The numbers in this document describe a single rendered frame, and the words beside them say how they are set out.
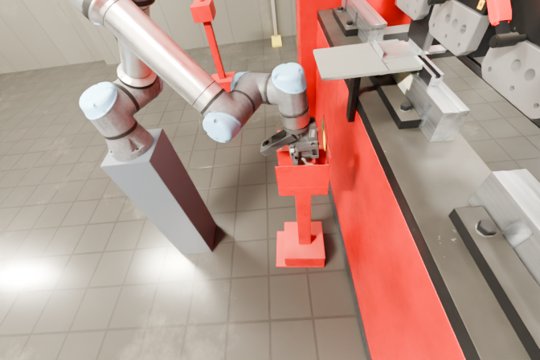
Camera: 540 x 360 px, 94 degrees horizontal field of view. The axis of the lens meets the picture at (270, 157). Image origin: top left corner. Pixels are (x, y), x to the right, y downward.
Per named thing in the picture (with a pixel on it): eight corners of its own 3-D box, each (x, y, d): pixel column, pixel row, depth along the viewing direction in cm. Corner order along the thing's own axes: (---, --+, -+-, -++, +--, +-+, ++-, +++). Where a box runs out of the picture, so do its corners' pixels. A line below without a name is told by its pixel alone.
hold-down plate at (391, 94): (366, 75, 89) (368, 67, 87) (382, 73, 89) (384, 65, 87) (398, 129, 69) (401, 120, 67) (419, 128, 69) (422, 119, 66)
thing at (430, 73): (398, 52, 79) (401, 42, 77) (409, 51, 79) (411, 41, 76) (427, 86, 65) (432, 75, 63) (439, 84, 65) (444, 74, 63)
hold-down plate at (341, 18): (332, 14, 133) (333, 8, 131) (342, 13, 133) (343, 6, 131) (345, 37, 113) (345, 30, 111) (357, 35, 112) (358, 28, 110)
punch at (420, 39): (405, 42, 76) (414, 8, 69) (411, 42, 75) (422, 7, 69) (419, 58, 69) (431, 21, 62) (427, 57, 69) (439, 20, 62)
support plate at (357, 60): (312, 52, 81) (312, 49, 80) (396, 42, 79) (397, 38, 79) (322, 81, 69) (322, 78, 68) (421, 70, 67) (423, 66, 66)
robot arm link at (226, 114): (4, -83, 38) (241, 135, 50) (69, -92, 45) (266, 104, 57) (21, -19, 47) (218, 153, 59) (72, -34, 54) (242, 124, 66)
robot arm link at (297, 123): (279, 120, 62) (280, 101, 68) (282, 133, 65) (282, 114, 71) (309, 116, 61) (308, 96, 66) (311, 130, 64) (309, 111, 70)
